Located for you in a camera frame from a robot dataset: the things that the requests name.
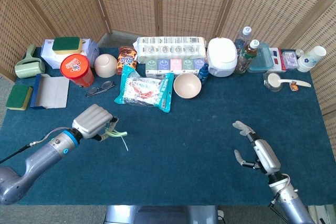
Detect beige plastic spoon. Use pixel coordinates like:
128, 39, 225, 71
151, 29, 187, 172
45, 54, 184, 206
267, 73, 312, 89

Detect brown cookie bag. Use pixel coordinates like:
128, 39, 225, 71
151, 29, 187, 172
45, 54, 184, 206
115, 46, 138, 76

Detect blue spray bottle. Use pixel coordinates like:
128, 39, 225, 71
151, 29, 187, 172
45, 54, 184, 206
197, 62, 210, 86

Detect teal snack bag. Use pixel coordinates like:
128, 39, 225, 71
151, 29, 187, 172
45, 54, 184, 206
113, 65, 175, 113

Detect clear plastic water bottle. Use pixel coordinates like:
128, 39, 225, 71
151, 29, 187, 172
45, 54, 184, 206
234, 26, 254, 55

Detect blue white folder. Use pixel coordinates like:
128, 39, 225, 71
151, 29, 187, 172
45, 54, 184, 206
29, 73, 70, 111

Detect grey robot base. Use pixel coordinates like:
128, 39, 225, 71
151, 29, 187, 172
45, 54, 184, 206
104, 205, 219, 224

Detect upturned beige bowl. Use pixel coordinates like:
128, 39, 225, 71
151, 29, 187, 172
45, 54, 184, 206
93, 53, 119, 79

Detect white lidded plastic pot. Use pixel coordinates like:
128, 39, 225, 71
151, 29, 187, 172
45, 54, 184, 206
206, 37, 238, 78

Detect blue carpet table mat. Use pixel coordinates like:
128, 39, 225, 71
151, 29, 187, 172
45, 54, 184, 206
0, 47, 336, 207

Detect small green tissue pack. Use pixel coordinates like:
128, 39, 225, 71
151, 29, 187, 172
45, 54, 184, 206
144, 59, 159, 78
182, 58, 196, 75

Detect patterned glass bowl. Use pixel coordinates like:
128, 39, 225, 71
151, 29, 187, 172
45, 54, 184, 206
263, 71, 285, 93

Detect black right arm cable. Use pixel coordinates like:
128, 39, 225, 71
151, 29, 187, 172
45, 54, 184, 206
267, 173, 292, 224

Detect small purple tissue pack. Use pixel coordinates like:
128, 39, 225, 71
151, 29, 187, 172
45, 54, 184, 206
157, 59, 172, 78
193, 58, 207, 71

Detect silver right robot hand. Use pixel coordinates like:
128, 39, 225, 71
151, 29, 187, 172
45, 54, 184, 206
232, 120, 282, 176

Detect orange instant noodle cup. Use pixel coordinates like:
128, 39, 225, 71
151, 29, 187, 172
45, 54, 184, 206
59, 53, 95, 89

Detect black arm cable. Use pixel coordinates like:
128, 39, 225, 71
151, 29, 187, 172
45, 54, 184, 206
0, 126, 72, 165
267, 173, 292, 224

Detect upright beige bowl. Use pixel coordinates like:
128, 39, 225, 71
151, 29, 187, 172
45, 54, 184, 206
173, 73, 203, 100

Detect green tea bottle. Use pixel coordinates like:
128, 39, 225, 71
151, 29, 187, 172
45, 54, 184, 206
233, 39, 261, 77

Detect clear container blue lid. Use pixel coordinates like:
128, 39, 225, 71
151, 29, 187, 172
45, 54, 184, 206
247, 42, 275, 74

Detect black-framed eyeglasses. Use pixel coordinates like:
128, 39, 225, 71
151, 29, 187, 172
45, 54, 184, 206
85, 80, 117, 98

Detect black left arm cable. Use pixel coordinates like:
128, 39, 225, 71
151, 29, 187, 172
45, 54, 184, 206
0, 126, 72, 165

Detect red white box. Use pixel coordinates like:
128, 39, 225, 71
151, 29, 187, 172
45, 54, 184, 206
268, 47, 288, 73

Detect woven wooden folding screen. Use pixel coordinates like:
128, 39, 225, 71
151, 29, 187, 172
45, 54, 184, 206
0, 0, 336, 156

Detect white plastic tissue pack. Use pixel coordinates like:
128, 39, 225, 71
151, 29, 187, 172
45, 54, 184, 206
40, 37, 100, 70

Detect large toilet roll pack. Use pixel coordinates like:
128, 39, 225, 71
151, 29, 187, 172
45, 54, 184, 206
135, 36, 208, 65

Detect green lint roller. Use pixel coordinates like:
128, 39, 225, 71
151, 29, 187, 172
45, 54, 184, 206
14, 43, 46, 79

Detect purple wipes box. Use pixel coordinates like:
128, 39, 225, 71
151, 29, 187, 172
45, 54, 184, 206
281, 50, 300, 71

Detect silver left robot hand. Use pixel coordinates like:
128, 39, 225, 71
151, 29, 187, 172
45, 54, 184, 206
71, 103, 120, 142

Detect green and yellow sponge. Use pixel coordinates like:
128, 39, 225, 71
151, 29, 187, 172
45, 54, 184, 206
5, 84, 34, 111
51, 36, 82, 56

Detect stack of paper cups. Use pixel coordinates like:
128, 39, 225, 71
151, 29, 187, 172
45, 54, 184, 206
297, 45, 328, 73

